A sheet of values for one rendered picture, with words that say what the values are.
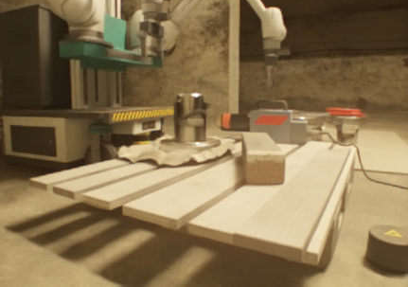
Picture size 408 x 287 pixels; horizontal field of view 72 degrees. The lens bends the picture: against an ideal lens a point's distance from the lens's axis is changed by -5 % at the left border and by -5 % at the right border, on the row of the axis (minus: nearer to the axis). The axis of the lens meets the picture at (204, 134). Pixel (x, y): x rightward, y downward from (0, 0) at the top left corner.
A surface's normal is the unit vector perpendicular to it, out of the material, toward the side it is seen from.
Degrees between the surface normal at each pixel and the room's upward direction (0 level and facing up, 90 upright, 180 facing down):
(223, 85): 90
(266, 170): 90
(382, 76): 90
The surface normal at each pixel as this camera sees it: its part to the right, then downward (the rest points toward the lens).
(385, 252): -0.76, 0.08
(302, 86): -0.50, 0.11
